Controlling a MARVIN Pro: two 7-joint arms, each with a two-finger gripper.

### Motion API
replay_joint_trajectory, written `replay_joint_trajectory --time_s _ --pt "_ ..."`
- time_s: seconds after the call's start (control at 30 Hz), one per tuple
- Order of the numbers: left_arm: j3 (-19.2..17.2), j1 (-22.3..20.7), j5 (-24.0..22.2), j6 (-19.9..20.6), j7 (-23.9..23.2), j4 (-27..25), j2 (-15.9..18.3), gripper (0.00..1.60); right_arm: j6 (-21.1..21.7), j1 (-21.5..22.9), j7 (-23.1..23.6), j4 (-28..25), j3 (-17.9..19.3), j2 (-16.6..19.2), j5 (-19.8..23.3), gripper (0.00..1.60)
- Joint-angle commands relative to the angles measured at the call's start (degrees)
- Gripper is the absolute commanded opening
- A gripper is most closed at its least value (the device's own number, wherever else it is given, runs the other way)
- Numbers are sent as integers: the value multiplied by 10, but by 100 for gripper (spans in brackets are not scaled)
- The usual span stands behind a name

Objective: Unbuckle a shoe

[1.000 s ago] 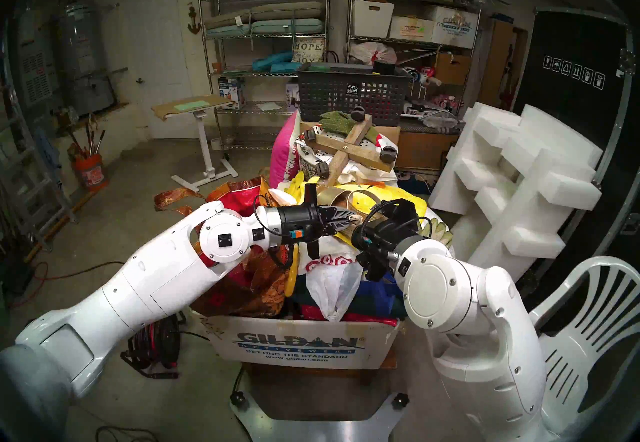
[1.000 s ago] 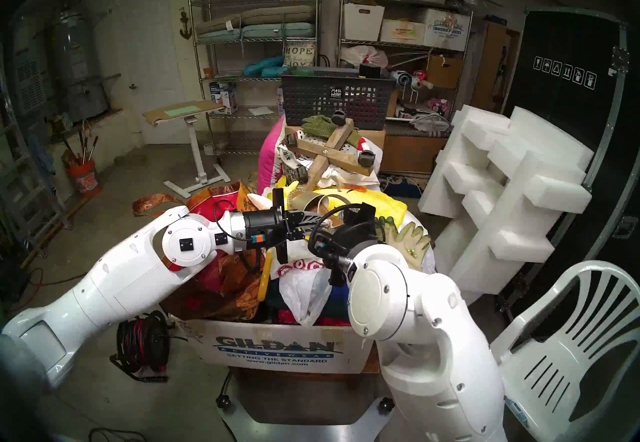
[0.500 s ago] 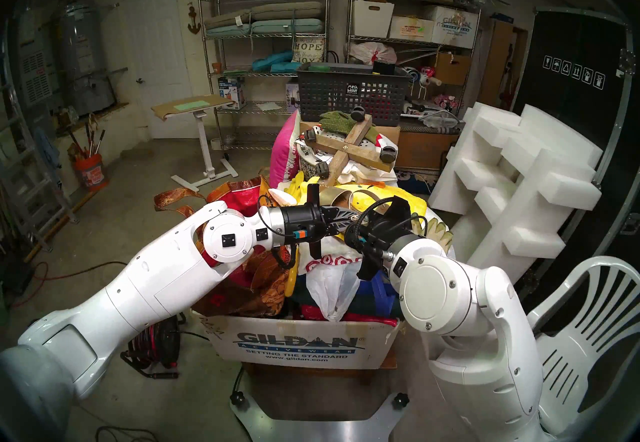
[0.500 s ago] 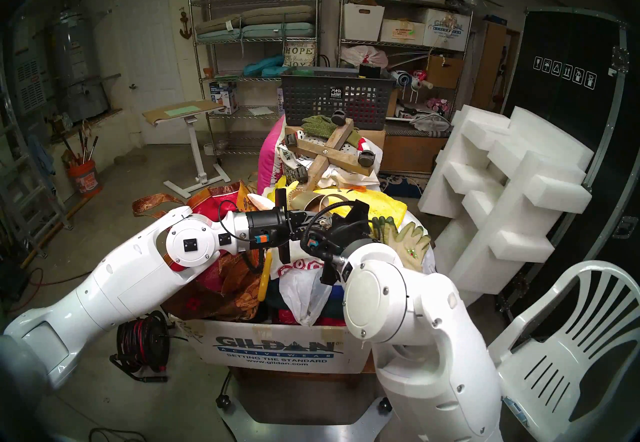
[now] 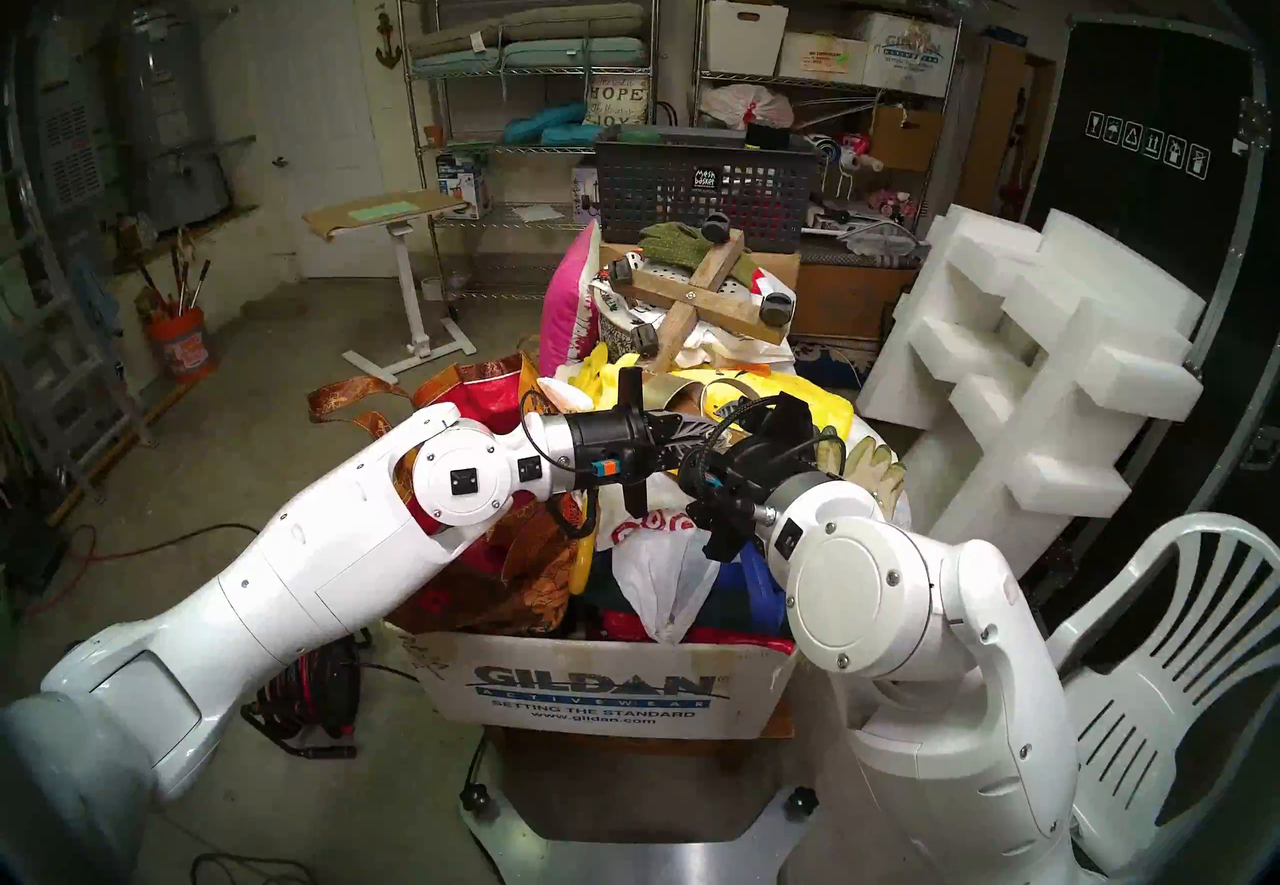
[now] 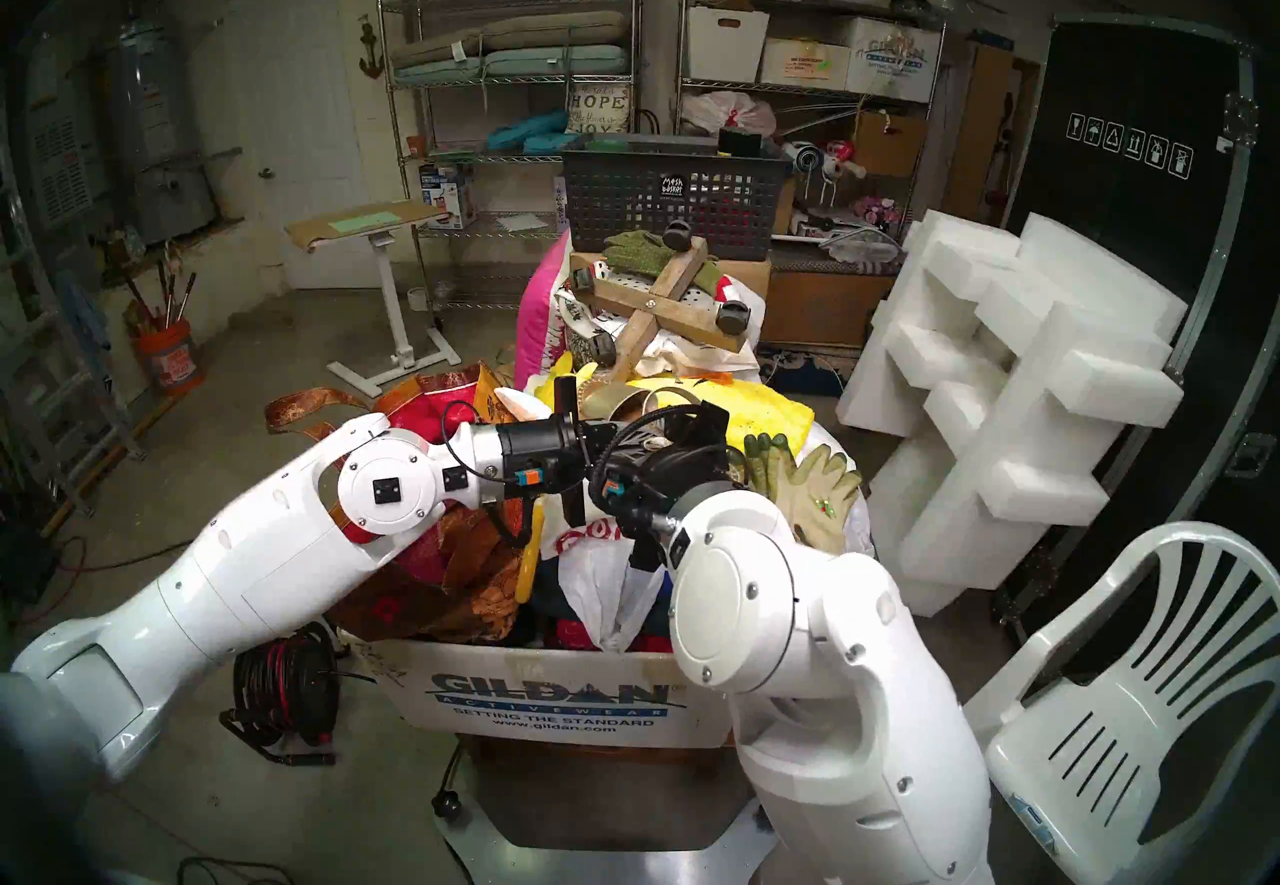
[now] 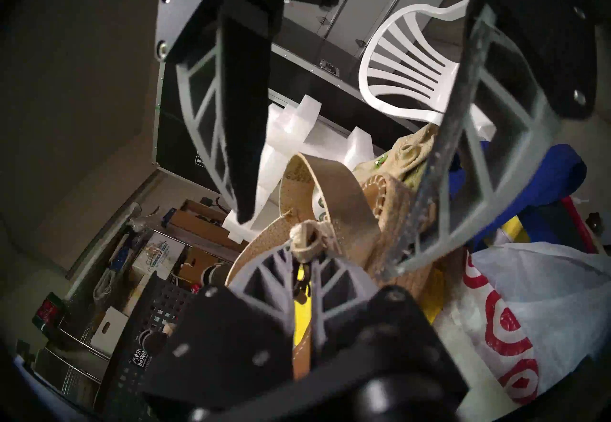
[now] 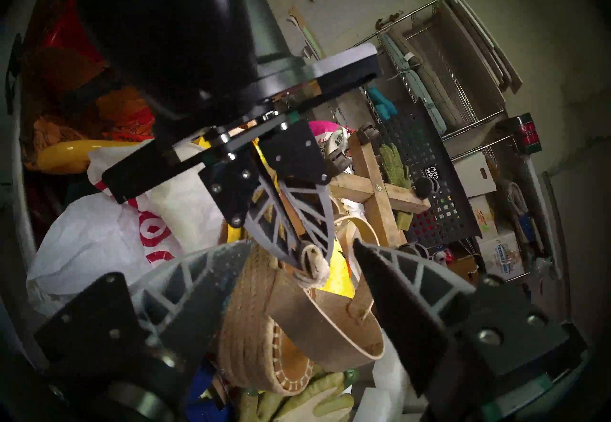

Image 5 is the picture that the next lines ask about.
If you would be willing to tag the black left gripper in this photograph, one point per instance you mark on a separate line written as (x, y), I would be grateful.
(605, 448)

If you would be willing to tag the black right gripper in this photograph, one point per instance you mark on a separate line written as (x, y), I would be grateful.
(760, 463)

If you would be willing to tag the tan espadrille wedge sandal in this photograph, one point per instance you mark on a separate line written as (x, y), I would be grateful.
(668, 390)

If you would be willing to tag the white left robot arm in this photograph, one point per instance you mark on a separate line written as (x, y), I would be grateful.
(280, 573)

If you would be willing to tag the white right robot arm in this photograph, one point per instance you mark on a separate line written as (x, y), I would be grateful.
(950, 713)

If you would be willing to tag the yellow cloth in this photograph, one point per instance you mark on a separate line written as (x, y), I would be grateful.
(825, 415)

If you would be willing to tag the white cloth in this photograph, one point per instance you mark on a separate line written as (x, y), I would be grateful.
(730, 343)

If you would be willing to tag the beige green work glove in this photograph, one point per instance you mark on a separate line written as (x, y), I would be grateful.
(880, 468)

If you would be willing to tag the blue patterned rug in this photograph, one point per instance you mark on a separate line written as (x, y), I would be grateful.
(830, 363)

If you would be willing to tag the wooden cross caster dolly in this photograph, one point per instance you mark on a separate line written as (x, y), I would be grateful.
(700, 298)

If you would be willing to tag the white perforated tray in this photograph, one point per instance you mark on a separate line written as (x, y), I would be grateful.
(660, 276)

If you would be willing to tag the white plastic bag red print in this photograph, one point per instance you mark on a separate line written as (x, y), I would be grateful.
(660, 593)

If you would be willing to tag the pink pillow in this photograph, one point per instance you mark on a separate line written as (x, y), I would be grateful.
(565, 313)

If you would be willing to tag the brown wooden cabinet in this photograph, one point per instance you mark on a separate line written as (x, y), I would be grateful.
(840, 303)

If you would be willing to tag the red cloth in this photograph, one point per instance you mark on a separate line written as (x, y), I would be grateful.
(720, 638)

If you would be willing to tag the green knit glove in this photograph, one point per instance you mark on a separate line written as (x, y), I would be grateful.
(665, 243)

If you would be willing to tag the dark plastic laundry basket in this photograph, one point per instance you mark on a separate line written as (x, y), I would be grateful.
(650, 183)

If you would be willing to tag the Gildan printed cardboard box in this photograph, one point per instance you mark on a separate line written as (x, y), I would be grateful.
(910, 53)
(600, 693)

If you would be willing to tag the pink flower bunch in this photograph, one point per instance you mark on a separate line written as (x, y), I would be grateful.
(895, 203)

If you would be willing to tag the small black box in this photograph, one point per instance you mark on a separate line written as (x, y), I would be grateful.
(770, 136)

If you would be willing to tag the white foam packing block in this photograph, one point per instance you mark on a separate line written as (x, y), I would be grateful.
(1060, 333)

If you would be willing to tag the blue white product box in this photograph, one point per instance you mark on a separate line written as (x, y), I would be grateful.
(462, 188)

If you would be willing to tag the HOPE printed pillow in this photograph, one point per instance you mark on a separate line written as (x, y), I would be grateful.
(618, 101)

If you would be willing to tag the black base knob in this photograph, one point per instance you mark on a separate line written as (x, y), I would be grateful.
(480, 796)
(800, 803)

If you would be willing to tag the teal folded cushion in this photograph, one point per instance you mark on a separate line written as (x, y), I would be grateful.
(545, 125)

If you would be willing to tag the brown cardboard box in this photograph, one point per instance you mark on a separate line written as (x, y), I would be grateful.
(905, 138)

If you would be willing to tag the light green paper sheet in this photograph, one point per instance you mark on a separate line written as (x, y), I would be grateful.
(385, 210)

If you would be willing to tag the white box orange label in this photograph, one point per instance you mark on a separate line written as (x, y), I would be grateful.
(820, 58)

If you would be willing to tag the white storage box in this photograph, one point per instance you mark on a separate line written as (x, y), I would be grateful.
(745, 38)

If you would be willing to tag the teal seat cushion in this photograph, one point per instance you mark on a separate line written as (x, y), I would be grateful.
(575, 53)

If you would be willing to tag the white overbed table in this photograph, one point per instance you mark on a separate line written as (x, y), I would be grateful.
(330, 221)

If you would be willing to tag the brown wooden door panel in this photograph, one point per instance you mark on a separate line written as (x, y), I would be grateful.
(1005, 113)

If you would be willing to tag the beige seat cushion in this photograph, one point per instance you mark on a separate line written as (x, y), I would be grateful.
(570, 21)

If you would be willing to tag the white plastic chair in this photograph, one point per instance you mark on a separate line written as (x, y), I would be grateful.
(1150, 743)

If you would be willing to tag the white door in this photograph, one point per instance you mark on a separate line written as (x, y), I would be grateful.
(315, 103)

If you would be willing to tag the orange bucket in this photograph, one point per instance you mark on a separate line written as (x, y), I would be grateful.
(185, 348)

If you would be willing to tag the black flight case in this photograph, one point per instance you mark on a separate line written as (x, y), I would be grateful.
(1150, 83)

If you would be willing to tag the grey water heater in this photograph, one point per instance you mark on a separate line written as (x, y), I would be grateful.
(165, 113)

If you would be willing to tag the grey aluminium ladder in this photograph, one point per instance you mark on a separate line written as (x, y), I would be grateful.
(40, 353)

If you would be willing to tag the grey vented furnace cabinet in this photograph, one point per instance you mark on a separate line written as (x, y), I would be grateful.
(75, 153)

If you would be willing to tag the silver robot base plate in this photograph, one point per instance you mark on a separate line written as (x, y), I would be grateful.
(640, 853)

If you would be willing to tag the brown anchor wall decoration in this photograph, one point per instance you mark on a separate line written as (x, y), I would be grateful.
(388, 53)

